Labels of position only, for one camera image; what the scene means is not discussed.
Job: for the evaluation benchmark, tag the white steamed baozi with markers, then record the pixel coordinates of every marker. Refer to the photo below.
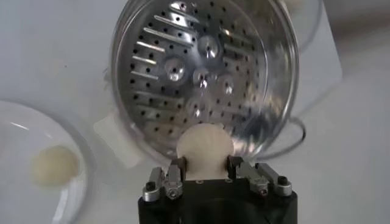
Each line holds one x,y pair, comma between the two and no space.
55,165
205,149

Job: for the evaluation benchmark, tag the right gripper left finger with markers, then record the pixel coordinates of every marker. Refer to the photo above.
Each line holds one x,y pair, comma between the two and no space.
164,182

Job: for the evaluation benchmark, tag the stainless steel steamer basket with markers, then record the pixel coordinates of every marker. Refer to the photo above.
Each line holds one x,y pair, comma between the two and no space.
182,85

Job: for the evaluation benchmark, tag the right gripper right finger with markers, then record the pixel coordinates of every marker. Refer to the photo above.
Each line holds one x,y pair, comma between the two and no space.
259,179

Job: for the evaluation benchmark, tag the white round plate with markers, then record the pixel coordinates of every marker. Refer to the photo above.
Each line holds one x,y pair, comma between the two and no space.
18,137

